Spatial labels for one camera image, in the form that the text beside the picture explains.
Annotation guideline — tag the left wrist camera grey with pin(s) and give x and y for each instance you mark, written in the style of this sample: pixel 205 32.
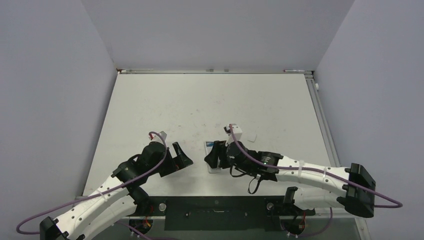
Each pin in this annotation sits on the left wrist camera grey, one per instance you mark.
pixel 163 134

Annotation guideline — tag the aluminium frame rail right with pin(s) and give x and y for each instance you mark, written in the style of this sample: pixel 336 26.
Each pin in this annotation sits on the aluminium frame rail right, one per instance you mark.
pixel 313 89

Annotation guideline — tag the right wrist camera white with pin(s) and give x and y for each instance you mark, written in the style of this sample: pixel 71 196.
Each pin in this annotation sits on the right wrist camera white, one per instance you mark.
pixel 234 133

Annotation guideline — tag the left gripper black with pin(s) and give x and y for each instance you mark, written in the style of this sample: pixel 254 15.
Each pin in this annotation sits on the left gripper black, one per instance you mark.
pixel 183 160

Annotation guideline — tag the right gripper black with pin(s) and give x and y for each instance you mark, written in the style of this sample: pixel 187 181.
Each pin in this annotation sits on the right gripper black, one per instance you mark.
pixel 218 150

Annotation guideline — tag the aluminium frame rail back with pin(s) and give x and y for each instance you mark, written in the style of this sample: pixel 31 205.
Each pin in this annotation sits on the aluminium frame rail back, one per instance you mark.
pixel 213 71

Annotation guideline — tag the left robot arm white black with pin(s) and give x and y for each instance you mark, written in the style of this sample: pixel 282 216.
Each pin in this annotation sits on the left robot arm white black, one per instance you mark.
pixel 117 197

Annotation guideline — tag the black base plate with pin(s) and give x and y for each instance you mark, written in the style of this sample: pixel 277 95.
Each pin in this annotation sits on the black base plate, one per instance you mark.
pixel 220 213

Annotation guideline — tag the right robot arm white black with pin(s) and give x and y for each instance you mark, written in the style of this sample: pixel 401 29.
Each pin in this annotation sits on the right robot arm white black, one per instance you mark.
pixel 322 186

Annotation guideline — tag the white battery cover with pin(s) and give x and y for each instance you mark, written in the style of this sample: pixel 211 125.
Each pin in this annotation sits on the white battery cover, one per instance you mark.
pixel 251 137

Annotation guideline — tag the aluminium frame rail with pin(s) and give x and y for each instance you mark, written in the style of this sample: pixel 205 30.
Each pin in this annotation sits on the aluminium frame rail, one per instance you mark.
pixel 213 71
pixel 313 89

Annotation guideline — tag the white remote control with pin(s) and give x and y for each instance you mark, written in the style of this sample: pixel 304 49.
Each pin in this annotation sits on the white remote control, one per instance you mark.
pixel 211 158

